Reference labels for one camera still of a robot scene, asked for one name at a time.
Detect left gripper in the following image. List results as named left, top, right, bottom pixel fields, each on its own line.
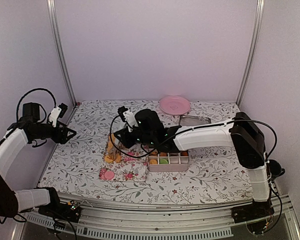
left=33, top=120, right=77, bottom=144

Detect metal tongs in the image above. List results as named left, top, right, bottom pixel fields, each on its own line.
left=104, top=133, right=122, bottom=163

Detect floral cookie tray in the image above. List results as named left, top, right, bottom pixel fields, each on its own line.
left=99, top=139, right=148, bottom=182

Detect compartment tin box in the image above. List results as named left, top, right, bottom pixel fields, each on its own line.
left=147, top=150, right=190, bottom=173

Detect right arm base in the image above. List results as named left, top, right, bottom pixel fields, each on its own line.
left=231, top=201, right=275, bottom=223

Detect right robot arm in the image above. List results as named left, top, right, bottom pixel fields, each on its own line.
left=114, top=106, right=273, bottom=218

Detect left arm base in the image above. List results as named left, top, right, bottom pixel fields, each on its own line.
left=38, top=187, right=82, bottom=223

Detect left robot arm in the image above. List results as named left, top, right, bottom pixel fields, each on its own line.
left=0, top=100, right=77, bottom=218

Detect round cream sandwich cookie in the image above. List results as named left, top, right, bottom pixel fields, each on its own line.
left=149, top=158, right=158, bottom=165

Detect pink round cookie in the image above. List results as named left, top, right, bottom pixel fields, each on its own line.
left=103, top=170, right=115, bottom=180

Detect green sandwich cookie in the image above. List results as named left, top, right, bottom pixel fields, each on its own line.
left=159, top=158, right=169, bottom=165

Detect pink plate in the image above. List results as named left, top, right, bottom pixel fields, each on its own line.
left=159, top=96, right=191, bottom=116

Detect metal tin lid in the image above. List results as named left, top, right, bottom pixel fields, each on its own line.
left=179, top=115, right=212, bottom=126

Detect floral tablecloth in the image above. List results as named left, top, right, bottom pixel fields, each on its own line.
left=38, top=100, right=253, bottom=205

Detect dark blue cup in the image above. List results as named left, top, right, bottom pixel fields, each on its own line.
left=268, top=159, right=286, bottom=178

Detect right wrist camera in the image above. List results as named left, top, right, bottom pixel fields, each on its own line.
left=117, top=106, right=138, bottom=133

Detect front aluminium rail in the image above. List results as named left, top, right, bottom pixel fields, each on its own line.
left=11, top=194, right=300, bottom=240

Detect left aluminium post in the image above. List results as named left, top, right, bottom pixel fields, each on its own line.
left=46, top=0, right=77, bottom=107

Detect aluminium post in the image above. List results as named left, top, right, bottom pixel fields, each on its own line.
left=46, top=0, right=77, bottom=107
left=236, top=0, right=265, bottom=108

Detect right aluminium post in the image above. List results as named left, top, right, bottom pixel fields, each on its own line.
left=236, top=0, right=265, bottom=108

